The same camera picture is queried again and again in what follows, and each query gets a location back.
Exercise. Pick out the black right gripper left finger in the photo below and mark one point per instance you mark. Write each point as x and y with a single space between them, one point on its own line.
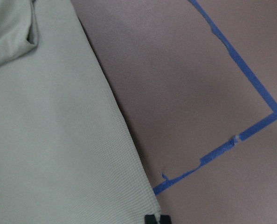
150 219

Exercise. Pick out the olive green long-sleeve shirt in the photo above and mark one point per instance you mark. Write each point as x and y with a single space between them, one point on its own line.
66 154

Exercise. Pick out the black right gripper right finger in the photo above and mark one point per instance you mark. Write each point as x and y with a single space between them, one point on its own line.
165 219

